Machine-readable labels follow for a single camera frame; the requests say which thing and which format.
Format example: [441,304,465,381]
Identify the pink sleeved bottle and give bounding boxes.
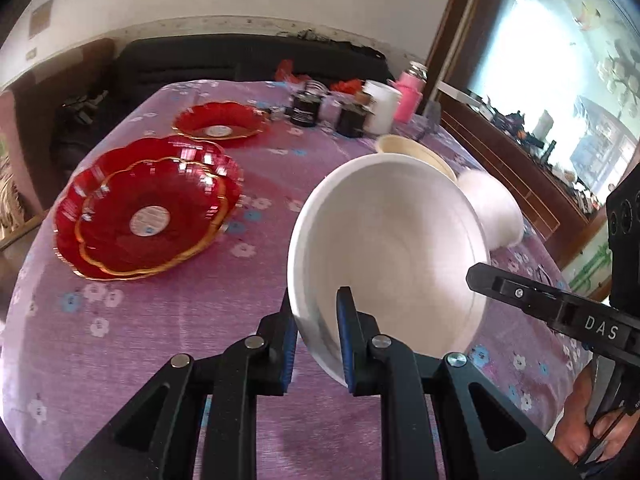
[392,61,428,123]

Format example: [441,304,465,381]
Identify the brown armchair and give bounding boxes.
[0,37,116,216]

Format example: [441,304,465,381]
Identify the person's right hand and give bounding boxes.
[552,360,638,468]

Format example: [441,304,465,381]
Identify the brown brick-pattern window counter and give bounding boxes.
[425,0,616,271]

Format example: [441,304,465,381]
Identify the dark jar with cork lid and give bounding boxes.
[336,91,376,138]

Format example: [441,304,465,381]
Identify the wide white paper bowl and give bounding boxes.
[457,170,525,252]

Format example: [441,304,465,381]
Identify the medium red glass plate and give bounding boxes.
[80,159,231,276]

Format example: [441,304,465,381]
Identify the deep white paper bowl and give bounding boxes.
[286,153,492,388]

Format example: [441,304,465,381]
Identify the black jar with metal lid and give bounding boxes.
[290,80,326,128]

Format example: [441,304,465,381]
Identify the small wall plaque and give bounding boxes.
[27,0,53,36]

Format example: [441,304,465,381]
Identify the purple floral tablecloth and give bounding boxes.
[0,79,593,480]

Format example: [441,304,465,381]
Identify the small red glass plate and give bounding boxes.
[172,101,267,142]

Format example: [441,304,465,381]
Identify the beige patterned plastic bowl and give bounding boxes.
[375,133,458,183]

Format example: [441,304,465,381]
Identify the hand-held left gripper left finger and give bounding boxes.
[60,287,301,480]

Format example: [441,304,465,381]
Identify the white plastic jar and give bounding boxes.
[362,80,403,136]

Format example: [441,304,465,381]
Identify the green bamboo-print panel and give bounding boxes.
[570,240,613,297]

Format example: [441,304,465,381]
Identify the red glass plates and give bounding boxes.
[52,135,246,281]

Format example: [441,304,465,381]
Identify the pile of assorted tools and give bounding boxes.
[480,100,611,211]

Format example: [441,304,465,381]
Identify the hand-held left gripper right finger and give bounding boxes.
[336,286,583,480]

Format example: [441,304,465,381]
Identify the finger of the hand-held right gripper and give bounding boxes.
[466,262,571,331]

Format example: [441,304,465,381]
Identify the black sofa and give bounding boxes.
[50,34,391,171]

